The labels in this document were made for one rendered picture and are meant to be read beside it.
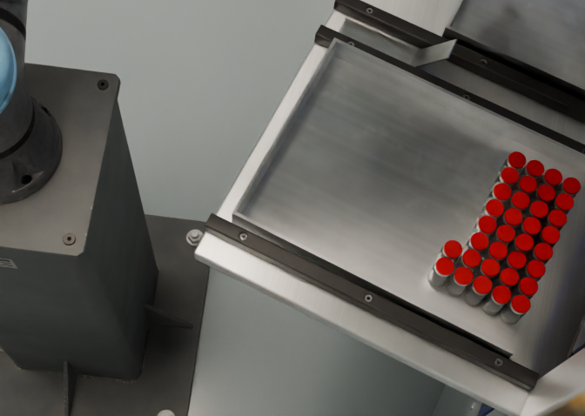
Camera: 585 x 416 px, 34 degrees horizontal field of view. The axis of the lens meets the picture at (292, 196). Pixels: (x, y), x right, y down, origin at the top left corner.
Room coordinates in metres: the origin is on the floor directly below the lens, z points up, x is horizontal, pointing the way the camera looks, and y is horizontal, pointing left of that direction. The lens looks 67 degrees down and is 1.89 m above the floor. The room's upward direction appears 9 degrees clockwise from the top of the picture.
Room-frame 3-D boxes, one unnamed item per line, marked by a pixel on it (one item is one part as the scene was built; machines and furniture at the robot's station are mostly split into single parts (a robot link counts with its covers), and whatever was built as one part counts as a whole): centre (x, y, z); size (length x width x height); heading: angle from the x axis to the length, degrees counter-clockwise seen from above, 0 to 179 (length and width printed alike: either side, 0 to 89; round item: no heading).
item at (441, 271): (0.35, -0.18, 0.90); 0.02 x 0.02 x 0.05
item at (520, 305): (0.40, -0.29, 0.90); 0.18 x 0.02 x 0.05; 161
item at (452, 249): (0.37, -0.18, 0.90); 0.02 x 0.02 x 0.05
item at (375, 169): (0.45, -0.14, 0.90); 0.34 x 0.26 x 0.04; 71
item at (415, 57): (0.64, -0.10, 0.91); 0.14 x 0.03 x 0.06; 72
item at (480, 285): (0.41, -0.24, 0.90); 0.18 x 0.02 x 0.05; 161
